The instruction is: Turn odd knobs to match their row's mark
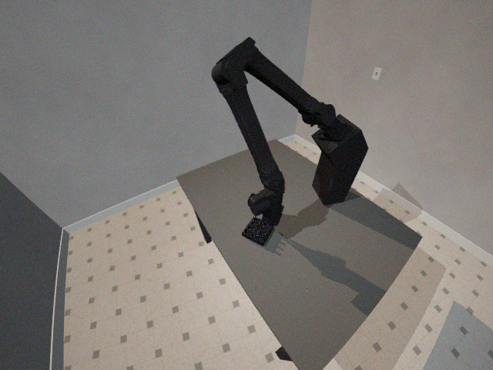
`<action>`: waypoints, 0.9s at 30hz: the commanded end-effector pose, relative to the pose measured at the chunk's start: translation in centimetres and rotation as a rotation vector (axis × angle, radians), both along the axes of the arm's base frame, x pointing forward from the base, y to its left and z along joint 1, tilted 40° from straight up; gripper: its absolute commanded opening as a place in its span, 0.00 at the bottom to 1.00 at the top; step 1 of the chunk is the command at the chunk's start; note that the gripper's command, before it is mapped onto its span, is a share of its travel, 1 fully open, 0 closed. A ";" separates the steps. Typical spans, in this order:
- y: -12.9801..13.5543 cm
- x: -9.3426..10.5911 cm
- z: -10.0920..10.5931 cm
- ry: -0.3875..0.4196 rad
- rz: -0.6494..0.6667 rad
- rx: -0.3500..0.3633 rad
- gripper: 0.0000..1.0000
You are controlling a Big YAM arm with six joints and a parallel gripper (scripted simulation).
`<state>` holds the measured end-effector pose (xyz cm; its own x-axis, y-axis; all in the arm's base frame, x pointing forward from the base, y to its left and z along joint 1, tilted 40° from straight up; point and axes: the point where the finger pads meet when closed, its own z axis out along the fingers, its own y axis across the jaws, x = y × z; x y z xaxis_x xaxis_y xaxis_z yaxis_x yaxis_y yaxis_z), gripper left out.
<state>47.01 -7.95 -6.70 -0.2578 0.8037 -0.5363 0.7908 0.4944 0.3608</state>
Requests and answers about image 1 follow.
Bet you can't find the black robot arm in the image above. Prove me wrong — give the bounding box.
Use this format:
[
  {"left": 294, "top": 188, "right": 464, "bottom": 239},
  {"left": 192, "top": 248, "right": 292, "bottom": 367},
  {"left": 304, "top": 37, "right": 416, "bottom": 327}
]
[{"left": 211, "top": 37, "right": 350, "bottom": 218}]

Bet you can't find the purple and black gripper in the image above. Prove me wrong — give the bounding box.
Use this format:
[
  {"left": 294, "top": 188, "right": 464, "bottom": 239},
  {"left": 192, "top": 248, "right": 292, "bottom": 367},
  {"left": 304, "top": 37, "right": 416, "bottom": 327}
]
[{"left": 262, "top": 205, "right": 284, "bottom": 227}]

